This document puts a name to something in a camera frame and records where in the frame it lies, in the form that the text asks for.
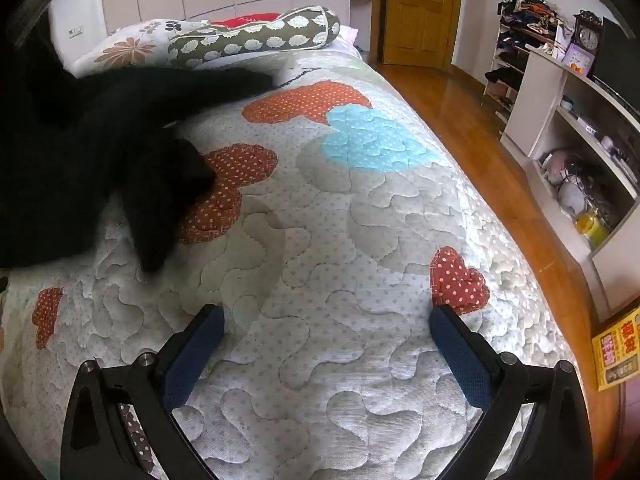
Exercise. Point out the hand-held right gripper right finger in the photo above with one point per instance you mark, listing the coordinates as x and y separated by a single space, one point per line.
462 355

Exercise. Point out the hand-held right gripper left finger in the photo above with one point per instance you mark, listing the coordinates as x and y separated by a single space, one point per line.
196 355

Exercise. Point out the black pants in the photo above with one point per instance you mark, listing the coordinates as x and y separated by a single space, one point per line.
75 160

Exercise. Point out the yellow printed box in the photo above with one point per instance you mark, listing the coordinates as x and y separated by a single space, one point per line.
617 350

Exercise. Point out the quilted heart print bedspread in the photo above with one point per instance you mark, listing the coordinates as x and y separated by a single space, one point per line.
325 235

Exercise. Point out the yellow jar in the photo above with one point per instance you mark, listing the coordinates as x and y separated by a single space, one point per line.
592 230

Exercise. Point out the white round helmet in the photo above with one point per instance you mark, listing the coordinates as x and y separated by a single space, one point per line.
572 197

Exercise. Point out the white shelf unit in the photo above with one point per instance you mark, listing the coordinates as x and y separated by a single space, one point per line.
540 85

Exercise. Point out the white shoe rack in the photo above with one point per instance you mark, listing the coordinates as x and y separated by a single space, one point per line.
510 75

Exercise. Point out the white floral pillow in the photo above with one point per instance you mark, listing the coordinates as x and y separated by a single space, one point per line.
125 47

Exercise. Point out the green white-patterned bolster pillow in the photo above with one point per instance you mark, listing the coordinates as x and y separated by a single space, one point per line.
250 35

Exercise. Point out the black television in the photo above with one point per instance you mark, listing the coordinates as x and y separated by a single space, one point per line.
620 60

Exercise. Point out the red printed pillow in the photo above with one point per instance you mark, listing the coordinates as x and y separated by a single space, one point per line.
240 21

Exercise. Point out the dark ornate table clock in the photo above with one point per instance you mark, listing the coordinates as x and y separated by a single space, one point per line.
589 37

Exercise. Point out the wooden door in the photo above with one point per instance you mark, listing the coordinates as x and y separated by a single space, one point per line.
420 10

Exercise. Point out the white wall socket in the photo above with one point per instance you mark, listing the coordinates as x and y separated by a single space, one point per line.
75 30

